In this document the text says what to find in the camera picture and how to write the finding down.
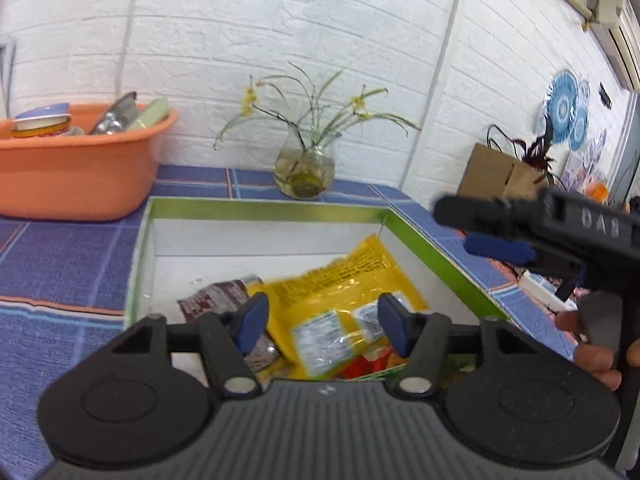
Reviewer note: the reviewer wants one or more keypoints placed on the person's right hand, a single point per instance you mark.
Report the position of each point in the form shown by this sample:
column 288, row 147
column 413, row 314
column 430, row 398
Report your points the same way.
column 597, row 360

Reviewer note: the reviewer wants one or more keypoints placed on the black wall socket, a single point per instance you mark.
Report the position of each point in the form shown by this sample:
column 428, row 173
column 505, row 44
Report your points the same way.
column 605, row 95

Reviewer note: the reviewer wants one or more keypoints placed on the white power strip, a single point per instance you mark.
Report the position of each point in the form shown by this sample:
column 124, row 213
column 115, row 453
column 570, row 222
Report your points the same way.
column 545, row 290

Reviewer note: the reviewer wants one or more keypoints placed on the green yellow-flowered plant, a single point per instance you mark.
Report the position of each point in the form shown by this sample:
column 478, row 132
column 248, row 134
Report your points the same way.
column 312, row 110

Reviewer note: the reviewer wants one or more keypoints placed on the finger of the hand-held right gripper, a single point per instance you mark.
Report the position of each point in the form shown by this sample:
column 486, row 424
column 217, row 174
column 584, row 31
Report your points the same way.
column 480, row 212
column 495, row 250

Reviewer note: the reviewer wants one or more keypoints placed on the small blue patterned wall plate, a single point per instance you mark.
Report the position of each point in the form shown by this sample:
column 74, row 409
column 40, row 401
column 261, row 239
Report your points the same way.
column 580, row 127

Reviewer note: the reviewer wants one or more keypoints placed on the dark red plant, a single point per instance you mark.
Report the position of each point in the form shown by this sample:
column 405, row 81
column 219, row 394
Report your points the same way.
column 537, row 152

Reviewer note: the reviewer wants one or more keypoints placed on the yellow snack packet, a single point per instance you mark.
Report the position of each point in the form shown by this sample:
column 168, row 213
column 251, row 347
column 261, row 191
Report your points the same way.
column 325, row 290

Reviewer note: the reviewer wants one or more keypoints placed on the pale green container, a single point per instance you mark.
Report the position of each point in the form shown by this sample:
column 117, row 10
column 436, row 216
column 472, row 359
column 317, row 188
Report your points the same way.
column 150, row 112

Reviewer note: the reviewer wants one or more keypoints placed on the large blue patterned wall plate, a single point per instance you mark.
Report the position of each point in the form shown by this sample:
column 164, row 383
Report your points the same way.
column 560, row 105

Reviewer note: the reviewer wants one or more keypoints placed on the green-edged cardboard box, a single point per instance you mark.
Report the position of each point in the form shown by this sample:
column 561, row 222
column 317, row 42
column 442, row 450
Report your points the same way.
column 225, row 240

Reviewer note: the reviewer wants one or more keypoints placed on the blue checked tablecloth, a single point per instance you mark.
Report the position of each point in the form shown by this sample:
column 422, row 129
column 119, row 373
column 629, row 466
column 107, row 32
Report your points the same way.
column 65, row 260

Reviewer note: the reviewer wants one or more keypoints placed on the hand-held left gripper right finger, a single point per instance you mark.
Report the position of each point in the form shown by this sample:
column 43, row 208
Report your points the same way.
column 395, row 327

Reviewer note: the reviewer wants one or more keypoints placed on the brown cardboard box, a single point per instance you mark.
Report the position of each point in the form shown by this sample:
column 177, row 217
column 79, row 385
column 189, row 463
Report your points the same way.
column 492, row 172

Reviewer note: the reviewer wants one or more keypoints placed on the orange plastic basin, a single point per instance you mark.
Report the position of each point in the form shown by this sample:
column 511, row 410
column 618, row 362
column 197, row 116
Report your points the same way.
column 75, row 175

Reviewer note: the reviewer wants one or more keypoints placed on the brown snack packet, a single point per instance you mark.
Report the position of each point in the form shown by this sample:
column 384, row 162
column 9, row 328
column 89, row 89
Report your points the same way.
column 210, row 300

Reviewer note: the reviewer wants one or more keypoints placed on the round tin bowl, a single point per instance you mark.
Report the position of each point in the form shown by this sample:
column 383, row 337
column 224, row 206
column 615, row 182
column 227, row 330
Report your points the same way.
column 40, row 122

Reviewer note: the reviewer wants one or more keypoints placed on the white air conditioner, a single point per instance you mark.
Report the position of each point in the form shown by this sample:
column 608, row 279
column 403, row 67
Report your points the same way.
column 617, row 15

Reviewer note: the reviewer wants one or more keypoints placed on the red and green snack packet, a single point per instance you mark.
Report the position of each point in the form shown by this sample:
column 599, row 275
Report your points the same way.
column 367, row 365

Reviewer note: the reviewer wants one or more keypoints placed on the round glass vase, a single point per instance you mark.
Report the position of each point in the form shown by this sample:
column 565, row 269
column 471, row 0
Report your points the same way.
column 304, row 172

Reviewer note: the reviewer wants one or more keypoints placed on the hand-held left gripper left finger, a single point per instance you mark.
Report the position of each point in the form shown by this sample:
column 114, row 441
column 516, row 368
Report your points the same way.
column 252, row 322

